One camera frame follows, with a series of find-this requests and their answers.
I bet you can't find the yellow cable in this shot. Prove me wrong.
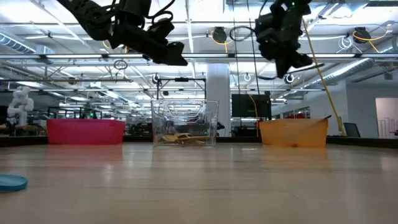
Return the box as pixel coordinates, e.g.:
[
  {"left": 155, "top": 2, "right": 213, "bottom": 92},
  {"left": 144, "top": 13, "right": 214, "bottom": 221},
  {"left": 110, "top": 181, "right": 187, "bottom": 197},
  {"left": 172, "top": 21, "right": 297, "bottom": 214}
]
[{"left": 302, "top": 18, "right": 347, "bottom": 137}]

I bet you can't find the black office chair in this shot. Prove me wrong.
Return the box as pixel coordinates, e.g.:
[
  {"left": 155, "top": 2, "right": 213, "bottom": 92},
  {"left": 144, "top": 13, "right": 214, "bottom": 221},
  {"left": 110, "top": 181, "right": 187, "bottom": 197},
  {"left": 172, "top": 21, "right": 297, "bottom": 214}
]
[{"left": 343, "top": 122, "right": 362, "bottom": 138}]

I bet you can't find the black monitor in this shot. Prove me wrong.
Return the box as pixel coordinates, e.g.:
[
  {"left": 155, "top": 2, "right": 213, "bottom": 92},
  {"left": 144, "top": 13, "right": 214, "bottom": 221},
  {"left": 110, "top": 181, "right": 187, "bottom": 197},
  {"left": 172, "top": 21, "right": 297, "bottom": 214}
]
[{"left": 231, "top": 93, "right": 272, "bottom": 119}]

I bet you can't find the black metal table frame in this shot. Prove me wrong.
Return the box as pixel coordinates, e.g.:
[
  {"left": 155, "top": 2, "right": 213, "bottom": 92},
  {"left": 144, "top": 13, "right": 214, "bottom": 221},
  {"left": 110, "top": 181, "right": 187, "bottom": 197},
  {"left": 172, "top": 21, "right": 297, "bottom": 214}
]
[{"left": 0, "top": 135, "right": 398, "bottom": 149}]

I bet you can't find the orange plastic bin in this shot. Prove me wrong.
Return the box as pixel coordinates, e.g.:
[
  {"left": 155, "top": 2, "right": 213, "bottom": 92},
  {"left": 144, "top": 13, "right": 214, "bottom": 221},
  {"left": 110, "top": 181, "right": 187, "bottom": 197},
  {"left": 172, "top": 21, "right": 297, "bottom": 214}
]
[{"left": 259, "top": 118, "right": 329, "bottom": 148}]

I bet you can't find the black ceiling cable reel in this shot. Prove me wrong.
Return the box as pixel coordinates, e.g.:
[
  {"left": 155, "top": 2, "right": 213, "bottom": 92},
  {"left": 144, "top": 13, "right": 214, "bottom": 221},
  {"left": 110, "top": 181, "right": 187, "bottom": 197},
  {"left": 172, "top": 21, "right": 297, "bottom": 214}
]
[
  {"left": 353, "top": 26, "right": 371, "bottom": 44},
  {"left": 212, "top": 26, "right": 228, "bottom": 44}
]

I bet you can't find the white pillar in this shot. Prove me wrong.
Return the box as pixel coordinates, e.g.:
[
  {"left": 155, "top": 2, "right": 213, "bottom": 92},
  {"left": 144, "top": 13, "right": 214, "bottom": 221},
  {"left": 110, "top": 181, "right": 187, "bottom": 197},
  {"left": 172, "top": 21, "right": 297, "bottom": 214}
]
[{"left": 206, "top": 63, "right": 231, "bottom": 138}]

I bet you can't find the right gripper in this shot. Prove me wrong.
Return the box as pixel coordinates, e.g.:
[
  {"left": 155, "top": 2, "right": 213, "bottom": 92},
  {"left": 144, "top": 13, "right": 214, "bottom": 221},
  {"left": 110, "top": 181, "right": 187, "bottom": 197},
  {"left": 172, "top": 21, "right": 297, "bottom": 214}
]
[{"left": 254, "top": 2, "right": 314, "bottom": 79}]

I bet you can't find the red plastic bin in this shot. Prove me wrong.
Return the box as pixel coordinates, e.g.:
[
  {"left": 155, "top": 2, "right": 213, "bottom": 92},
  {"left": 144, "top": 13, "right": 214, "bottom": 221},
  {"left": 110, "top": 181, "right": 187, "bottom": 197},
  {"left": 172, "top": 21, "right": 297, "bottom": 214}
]
[{"left": 46, "top": 118, "right": 126, "bottom": 146}]

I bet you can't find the black gantry frame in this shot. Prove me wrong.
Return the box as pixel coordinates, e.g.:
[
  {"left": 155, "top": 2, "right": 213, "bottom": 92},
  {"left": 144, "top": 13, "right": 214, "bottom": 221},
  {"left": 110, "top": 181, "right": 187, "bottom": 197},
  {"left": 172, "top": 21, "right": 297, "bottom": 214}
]
[{"left": 156, "top": 77, "right": 207, "bottom": 96}]

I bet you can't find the clear plastic bin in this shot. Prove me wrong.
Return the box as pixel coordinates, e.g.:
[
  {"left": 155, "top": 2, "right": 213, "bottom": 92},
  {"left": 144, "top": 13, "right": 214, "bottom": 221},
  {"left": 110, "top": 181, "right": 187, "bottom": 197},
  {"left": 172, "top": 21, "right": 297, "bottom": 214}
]
[{"left": 150, "top": 99, "right": 220, "bottom": 147}]

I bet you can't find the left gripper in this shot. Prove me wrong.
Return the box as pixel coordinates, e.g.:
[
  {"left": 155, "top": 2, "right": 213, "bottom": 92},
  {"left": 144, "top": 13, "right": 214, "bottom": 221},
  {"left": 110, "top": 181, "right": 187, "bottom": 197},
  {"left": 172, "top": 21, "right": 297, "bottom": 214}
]
[{"left": 108, "top": 9, "right": 189, "bottom": 67}]

